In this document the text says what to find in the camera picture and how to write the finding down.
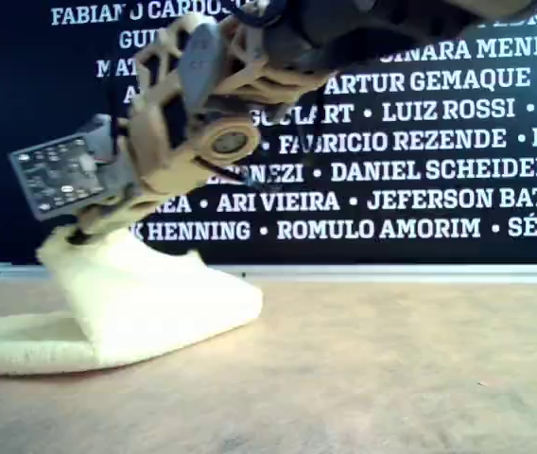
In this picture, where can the yellow terry cloth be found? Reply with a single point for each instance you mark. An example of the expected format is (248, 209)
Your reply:
(155, 302)

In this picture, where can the aluminium frame rail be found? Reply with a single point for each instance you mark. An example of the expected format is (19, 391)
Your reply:
(391, 273)

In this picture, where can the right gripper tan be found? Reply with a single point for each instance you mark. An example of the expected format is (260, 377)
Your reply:
(155, 194)

